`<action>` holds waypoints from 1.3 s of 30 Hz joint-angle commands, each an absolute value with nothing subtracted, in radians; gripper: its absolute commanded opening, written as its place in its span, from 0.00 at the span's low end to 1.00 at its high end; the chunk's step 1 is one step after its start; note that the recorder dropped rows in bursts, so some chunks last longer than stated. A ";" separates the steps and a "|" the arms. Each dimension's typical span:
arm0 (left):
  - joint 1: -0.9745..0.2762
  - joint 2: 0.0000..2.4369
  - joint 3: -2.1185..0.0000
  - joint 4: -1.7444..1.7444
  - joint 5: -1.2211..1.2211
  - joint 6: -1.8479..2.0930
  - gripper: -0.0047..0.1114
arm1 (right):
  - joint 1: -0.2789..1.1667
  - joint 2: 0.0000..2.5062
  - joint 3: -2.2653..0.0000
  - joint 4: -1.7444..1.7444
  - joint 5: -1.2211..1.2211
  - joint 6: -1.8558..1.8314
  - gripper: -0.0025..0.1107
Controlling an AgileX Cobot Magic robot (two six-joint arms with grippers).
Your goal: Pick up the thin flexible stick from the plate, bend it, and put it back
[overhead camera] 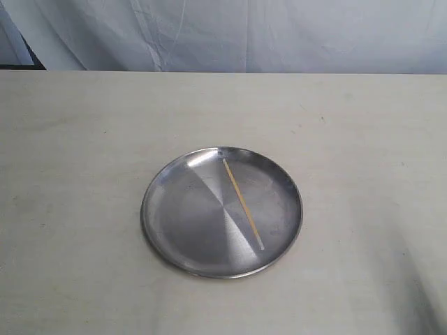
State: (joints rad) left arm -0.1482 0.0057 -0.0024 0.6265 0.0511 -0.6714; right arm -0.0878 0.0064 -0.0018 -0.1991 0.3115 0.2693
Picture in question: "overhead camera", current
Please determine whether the thin wooden stick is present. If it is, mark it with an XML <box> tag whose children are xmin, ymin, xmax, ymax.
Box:
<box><xmin>222</xmin><ymin>158</ymin><xmax>265</xmax><ymax>251</ymax></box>

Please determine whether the round metal plate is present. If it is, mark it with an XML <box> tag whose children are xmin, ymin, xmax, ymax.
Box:
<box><xmin>140</xmin><ymin>147</ymin><xmax>303</xmax><ymax>279</ymax></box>

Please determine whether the white backdrop cloth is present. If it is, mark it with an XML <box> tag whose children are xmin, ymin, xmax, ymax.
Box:
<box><xmin>1</xmin><ymin>1</ymin><xmax>446</xmax><ymax>74</ymax></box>

